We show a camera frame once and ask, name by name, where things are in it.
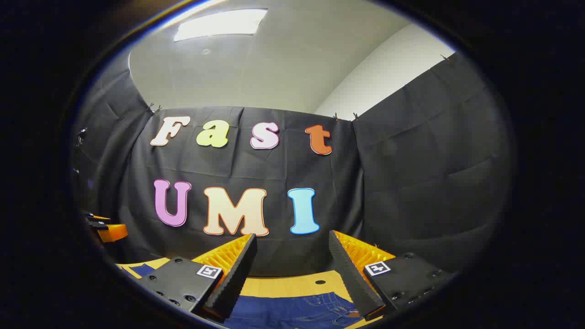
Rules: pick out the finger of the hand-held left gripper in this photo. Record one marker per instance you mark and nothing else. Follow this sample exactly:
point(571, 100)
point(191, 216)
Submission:
point(113, 233)

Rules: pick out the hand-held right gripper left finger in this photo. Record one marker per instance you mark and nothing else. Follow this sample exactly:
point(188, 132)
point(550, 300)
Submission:
point(237, 274)

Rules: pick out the blue jeans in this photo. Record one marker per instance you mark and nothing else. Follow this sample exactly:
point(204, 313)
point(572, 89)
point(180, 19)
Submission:
point(283, 313)

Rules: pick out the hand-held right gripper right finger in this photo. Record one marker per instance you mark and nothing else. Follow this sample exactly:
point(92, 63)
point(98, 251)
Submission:
point(349, 274)

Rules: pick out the ceiling light panel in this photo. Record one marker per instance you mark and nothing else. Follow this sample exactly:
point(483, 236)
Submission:
point(219, 23)

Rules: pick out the black backdrop cloth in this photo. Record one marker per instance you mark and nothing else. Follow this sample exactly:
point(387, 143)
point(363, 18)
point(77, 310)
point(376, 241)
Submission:
point(402, 183)

